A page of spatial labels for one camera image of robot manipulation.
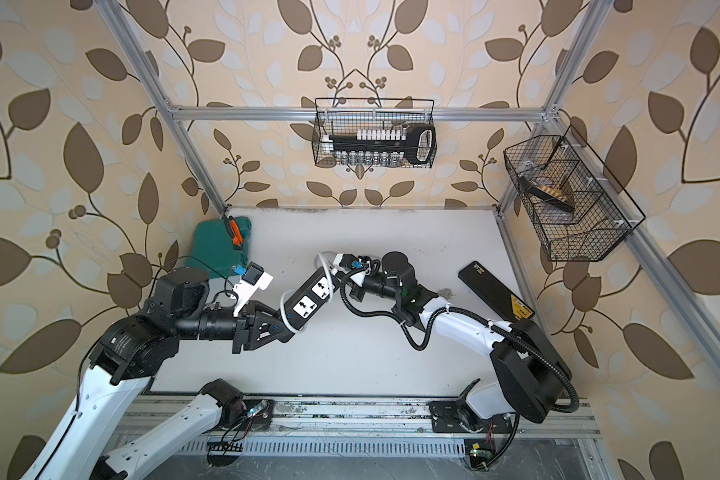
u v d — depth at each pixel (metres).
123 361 0.39
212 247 1.06
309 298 0.56
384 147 0.85
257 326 0.51
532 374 0.42
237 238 1.05
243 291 0.51
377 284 0.67
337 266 0.63
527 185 0.74
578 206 0.74
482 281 0.98
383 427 0.74
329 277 0.55
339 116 0.91
